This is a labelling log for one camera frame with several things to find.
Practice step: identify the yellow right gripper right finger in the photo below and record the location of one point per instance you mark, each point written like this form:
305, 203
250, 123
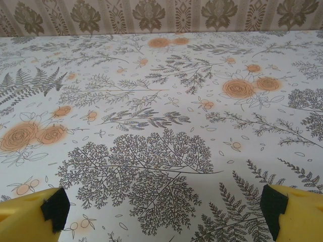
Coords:
300, 216

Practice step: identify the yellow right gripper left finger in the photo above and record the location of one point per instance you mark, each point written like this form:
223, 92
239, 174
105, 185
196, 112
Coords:
22, 219

